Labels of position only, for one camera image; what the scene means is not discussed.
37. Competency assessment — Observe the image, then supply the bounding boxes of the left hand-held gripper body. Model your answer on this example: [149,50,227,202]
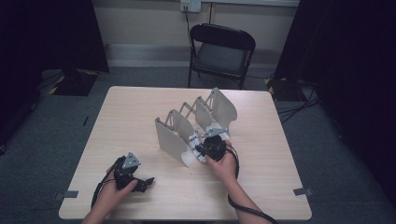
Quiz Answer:
[113,151,143,190]

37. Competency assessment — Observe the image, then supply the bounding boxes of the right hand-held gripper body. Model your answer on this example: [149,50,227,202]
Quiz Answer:
[201,126,229,162]

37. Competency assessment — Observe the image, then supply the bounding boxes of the white black-patterned knit cloth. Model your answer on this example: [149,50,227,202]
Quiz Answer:
[188,129,208,164]

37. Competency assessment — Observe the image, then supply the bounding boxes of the grey expandable metal rack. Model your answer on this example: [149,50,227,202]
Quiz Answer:
[154,87,238,168]

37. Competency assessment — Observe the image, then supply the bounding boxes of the person's right hand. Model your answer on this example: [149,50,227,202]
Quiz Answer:
[205,139,240,188]

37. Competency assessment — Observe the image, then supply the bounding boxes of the person's left hand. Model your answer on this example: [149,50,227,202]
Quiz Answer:
[92,167,139,217]

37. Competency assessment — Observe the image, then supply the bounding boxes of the grey tape strip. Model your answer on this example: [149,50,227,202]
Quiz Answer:
[54,189,79,201]
[292,187,314,197]

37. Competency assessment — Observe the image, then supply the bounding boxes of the black stand base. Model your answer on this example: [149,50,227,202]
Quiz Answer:
[264,77,300,102]
[49,68,100,97]

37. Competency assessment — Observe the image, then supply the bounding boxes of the black folding chair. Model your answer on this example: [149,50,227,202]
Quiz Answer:
[187,22,257,91]

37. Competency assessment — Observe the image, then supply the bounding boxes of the black curtain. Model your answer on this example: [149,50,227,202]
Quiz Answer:
[274,0,396,200]
[0,0,110,147]

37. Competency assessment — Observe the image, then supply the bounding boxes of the left hand-held gripper cable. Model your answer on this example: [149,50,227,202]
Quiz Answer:
[91,157,124,209]

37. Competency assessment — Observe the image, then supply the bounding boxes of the hand-held gripper cable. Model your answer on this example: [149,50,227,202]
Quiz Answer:
[91,157,124,209]
[225,144,278,224]

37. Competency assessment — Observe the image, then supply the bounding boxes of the right hand-held gripper cable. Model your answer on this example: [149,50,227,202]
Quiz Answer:
[225,144,278,224]

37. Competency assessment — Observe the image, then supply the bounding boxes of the black floor cables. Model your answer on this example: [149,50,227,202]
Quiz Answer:
[275,78,321,125]

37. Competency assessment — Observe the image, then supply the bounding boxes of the black outlet cable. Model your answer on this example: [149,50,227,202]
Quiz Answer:
[184,6,195,57]

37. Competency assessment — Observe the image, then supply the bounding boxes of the white wall power outlet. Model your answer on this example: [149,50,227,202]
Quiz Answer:
[180,0,203,13]

